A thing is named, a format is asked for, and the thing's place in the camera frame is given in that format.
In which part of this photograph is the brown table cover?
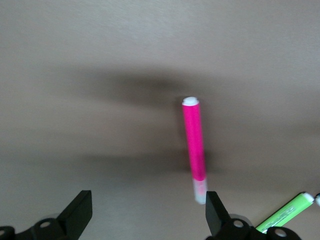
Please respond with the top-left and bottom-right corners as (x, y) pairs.
(0, 0), (320, 240)

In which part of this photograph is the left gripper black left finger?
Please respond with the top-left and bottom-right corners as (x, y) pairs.
(0, 189), (93, 240)

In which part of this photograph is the green marker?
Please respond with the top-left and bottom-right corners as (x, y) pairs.
(255, 191), (315, 235)

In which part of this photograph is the pink marker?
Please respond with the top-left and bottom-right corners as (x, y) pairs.
(181, 96), (208, 206)

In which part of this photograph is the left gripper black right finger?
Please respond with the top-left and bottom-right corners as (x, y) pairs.
(205, 190), (301, 240)

